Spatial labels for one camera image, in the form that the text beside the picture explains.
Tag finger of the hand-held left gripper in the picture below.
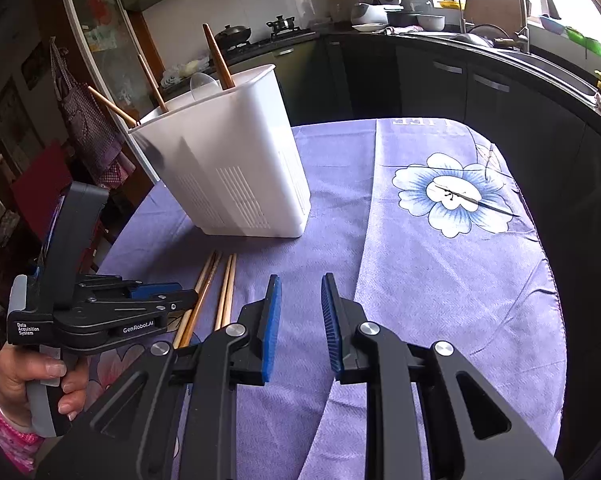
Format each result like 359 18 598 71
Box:
125 282 184 302
130 291 200 323

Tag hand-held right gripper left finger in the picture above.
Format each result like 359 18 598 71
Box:
35 274 284 480

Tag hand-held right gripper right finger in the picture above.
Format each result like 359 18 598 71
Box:
321 272 563 480

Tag white plastic utensil holder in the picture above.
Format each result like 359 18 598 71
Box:
128 63 312 238

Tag clear plastic spoon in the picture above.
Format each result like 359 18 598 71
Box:
190 72 221 102

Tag person's left forearm pink sleeve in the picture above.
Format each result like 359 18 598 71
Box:
0 367 44 473

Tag person's left hand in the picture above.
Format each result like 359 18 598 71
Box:
0 345 88 433

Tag red wooden chair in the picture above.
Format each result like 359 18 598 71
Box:
10 140 74 216

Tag purple floral tablecloth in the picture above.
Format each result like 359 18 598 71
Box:
88 117 567 480

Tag checked hanging apron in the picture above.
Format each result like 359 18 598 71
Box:
49 36 136 188

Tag white plastic bag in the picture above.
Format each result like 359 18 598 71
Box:
161 59 211 87

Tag glass sliding door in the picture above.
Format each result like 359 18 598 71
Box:
55 0 166 186

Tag black wok with lid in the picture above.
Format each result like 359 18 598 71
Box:
214 23 254 48

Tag green base cabinet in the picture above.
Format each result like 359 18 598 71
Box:
225 40 331 126

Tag dark base cabinets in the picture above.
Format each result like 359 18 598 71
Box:
325 32 601 311

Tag black gas stove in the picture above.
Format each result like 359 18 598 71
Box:
225 27 318 53

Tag small black pot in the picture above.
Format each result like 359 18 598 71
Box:
266 15 297 36

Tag dark cooking pot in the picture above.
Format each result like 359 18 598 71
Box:
385 9 423 28

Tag dark pan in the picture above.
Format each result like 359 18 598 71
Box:
447 22 511 48

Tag small steel faucet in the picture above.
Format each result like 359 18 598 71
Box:
433 0 467 35

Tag wooden cutting board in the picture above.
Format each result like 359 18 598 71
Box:
464 0 523 28

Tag tall steel faucet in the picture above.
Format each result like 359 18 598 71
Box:
513 0 561 55

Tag blue bowl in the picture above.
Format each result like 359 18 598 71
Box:
539 14 567 35

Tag green plastic basin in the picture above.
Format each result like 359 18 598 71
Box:
565 27 601 58

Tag dark wall picture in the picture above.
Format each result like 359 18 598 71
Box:
20 42 56 92

